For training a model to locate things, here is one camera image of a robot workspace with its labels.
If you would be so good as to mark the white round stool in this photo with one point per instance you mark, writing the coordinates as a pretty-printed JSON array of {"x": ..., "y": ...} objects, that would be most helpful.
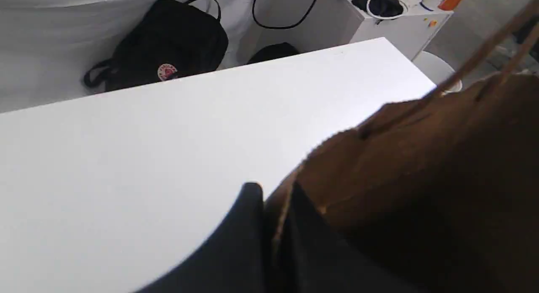
[{"x": 432, "y": 66}]

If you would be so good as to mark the small black bag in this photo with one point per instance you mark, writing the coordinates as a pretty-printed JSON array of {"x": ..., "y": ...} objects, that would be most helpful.
[{"x": 272, "y": 52}]

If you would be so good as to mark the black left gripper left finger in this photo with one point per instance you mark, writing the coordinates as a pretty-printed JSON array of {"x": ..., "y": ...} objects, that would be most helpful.
[{"x": 230, "y": 260}]

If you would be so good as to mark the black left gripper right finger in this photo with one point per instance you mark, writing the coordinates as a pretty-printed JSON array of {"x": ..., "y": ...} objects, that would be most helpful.
[{"x": 315, "y": 259}]

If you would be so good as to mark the black backpack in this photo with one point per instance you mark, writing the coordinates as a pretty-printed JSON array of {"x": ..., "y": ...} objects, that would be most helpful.
[{"x": 173, "y": 40}]

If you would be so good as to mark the white cabinet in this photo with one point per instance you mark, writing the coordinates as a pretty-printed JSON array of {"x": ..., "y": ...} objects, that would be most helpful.
[{"x": 311, "y": 26}]

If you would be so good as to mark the brown paper bag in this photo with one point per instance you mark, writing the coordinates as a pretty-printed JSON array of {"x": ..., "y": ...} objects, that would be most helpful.
[{"x": 442, "y": 191}]

